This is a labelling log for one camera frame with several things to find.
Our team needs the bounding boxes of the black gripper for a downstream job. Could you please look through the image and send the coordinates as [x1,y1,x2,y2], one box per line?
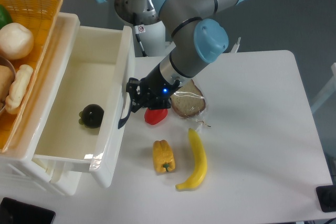
[126,73,181,113]

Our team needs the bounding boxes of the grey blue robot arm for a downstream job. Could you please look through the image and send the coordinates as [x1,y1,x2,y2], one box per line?
[96,0,245,112]

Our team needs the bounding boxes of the white drawer cabinet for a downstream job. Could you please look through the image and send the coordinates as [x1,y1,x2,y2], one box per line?
[1,13,81,196]

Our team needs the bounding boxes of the red bell pepper toy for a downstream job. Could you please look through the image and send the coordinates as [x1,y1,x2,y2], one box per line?
[144,109,168,125]

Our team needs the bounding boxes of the dark mangosteen toy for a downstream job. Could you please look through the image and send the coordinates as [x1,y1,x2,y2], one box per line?
[78,104,104,129]

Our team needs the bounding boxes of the wrapped bread slice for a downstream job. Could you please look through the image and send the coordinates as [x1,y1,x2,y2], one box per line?
[170,79,211,131]

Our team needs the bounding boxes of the yellow bell pepper toy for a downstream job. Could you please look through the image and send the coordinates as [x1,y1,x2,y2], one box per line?
[152,140,175,173]

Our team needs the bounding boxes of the yellow banana toy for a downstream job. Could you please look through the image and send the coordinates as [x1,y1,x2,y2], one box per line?
[175,128,207,191]

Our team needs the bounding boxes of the pale peanut shaped bread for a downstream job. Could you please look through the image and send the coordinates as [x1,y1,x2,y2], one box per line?
[5,65,33,114]

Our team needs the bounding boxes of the orange plastic basket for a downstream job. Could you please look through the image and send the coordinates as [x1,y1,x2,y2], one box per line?
[1,0,63,153]

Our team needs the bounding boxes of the brown bread roll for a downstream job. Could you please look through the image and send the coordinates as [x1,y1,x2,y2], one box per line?
[0,65,14,103]

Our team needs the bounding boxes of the round white bun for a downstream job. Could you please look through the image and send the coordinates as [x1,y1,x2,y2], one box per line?
[1,23,34,60]

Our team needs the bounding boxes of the green pepper toy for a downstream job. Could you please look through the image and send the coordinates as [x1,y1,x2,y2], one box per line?
[0,5,13,29]

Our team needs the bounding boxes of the black device bottom left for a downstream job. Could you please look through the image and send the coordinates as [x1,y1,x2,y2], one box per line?
[1,197,56,224]

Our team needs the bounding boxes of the black device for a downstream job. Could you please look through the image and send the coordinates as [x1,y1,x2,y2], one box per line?
[1,197,56,224]
[316,185,335,212]

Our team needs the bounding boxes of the black device bottom right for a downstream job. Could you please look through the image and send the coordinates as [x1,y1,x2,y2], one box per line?
[316,185,335,212]

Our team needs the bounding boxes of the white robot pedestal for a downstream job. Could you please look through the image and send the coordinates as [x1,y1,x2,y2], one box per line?
[138,21,175,57]

